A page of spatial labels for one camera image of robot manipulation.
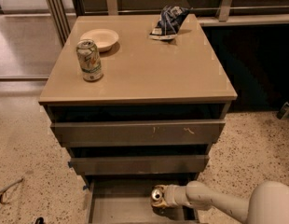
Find dark object by wall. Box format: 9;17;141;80
276;102;289;119

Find small black floor object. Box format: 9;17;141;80
34;217;45;224

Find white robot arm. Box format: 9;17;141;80
151;181;289;224

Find grey cable on floor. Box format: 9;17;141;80
0;177;23;205

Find green white soda can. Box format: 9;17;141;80
76;39;103;81

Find white shallow bowl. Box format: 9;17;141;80
80;29;119;52

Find blue chip bag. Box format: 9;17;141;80
149;6;189;41

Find orange soda can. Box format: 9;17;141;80
151;187;163;203

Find middle grey drawer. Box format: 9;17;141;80
69;155;209;175

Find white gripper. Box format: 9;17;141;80
151;185;189;209

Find open bottom grey drawer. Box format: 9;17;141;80
86;175;199;224

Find top grey drawer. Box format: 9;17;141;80
51;119;225;147

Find grey drawer cabinet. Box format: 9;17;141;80
40;15;237;210

